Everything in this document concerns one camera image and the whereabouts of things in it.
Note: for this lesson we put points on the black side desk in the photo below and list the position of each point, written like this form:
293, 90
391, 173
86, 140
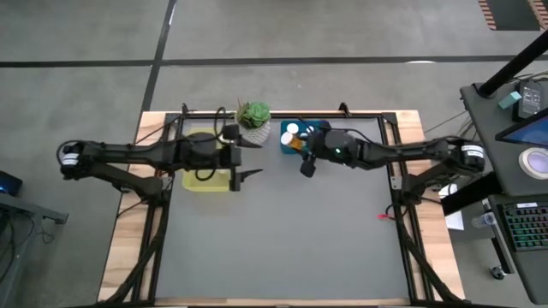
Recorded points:
484, 107

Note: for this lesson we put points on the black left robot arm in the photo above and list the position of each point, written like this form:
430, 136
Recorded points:
128, 152

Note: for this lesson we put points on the yellow translucent plastic bin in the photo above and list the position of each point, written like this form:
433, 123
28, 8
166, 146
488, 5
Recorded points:
205, 184

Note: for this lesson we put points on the green succulent plant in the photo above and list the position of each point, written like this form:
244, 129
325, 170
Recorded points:
254, 114

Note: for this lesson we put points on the white tape roll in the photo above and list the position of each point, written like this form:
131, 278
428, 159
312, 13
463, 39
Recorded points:
524, 164

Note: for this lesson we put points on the black electronic device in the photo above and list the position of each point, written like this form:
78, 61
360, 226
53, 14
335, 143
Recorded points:
531, 98

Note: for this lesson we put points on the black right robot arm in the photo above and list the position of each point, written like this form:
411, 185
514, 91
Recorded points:
406, 152

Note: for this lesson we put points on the black caster wheel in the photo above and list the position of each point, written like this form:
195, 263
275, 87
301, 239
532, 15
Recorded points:
497, 272

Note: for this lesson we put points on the black frame clamp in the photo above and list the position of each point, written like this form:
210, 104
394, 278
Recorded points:
184, 109
343, 109

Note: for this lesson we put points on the grey metal stand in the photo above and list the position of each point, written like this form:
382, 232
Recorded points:
25, 205

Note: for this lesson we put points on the laptop screen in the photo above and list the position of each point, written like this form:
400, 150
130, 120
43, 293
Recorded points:
531, 132

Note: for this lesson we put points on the white paper sheet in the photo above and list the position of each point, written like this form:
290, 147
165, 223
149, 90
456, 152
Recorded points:
454, 221

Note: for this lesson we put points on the blue plastic bin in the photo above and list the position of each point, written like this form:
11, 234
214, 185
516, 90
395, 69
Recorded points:
283, 149

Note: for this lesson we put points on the small teal box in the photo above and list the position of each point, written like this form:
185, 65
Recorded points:
509, 100

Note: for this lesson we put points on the clear plastic cup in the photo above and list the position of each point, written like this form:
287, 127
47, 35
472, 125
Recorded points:
486, 220

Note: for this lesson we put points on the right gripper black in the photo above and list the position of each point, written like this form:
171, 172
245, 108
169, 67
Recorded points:
319, 143

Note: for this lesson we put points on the dark device with blue light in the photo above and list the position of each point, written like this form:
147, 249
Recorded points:
8, 184

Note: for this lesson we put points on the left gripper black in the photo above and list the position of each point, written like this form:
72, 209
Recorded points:
234, 158

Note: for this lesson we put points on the white triangle-patterned plant pot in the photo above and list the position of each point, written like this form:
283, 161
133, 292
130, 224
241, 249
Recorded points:
257, 136

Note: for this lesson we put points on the black diagonal pole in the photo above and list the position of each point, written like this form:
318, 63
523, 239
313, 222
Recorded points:
514, 64

